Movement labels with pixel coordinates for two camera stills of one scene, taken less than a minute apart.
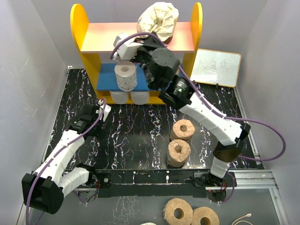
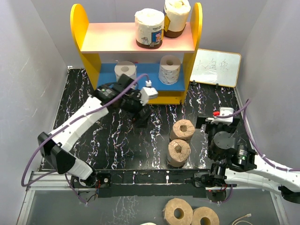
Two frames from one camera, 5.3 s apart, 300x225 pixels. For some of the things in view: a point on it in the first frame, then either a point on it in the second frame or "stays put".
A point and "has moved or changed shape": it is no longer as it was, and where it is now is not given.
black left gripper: (100, 133) to (140, 121)
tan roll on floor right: (200, 212) stays put
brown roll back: (182, 129) stays put
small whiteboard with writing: (217, 67) stays put
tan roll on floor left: (168, 212) stays put
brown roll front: (178, 152) stays put
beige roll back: (166, 25) has moved or changed shape
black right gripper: (150, 41) to (228, 129)
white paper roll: (126, 72) stays put
